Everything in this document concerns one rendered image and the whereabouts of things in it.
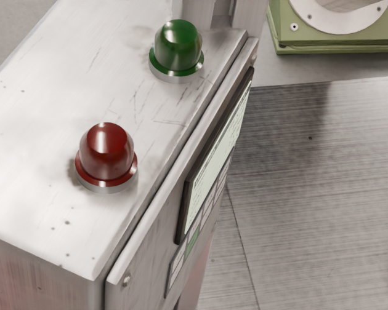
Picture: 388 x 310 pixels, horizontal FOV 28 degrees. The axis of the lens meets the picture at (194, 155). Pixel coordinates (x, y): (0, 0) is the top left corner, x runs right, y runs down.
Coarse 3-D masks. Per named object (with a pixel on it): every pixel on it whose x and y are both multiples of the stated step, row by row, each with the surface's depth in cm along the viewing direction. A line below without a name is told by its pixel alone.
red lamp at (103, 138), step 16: (96, 128) 31; (112, 128) 31; (80, 144) 31; (96, 144) 30; (112, 144) 30; (128, 144) 31; (80, 160) 31; (96, 160) 30; (112, 160) 30; (128, 160) 31; (80, 176) 31; (96, 176) 31; (112, 176) 31; (128, 176) 32; (96, 192) 32; (112, 192) 32
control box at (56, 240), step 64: (64, 0) 38; (128, 0) 39; (64, 64) 36; (128, 64) 36; (0, 128) 33; (64, 128) 33; (128, 128) 34; (192, 128) 35; (0, 192) 31; (64, 192) 31; (128, 192) 32; (0, 256) 31; (64, 256) 30; (128, 256) 31; (192, 256) 48
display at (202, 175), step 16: (240, 96) 38; (224, 112) 37; (240, 112) 40; (224, 128) 37; (240, 128) 43; (208, 144) 36; (224, 144) 39; (208, 160) 36; (224, 160) 42; (192, 176) 35; (208, 176) 38; (192, 192) 36; (192, 208) 38; (176, 240) 39
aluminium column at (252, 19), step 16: (176, 0) 37; (192, 0) 36; (208, 0) 37; (224, 0) 38; (240, 0) 37; (256, 0) 37; (176, 16) 38; (192, 16) 37; (208, 16) 37; (240, 16) 38; (256, 16) 38; (256, 32) 39; (208, 240) 55; (208, 256) 57; (192, 272) 58; (192, 288) 61; (176, 304) 63; (192, 304) 63
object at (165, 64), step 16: (160, 32) 35; (176, 32) 35; (192, 32) 35; (160, 48) 35; (176, 48) 34; (192, 48) 35; (160, 64) 35; (176, 64) 35; (192, 64) 35; (176, 80) 36; (192, 80) 36
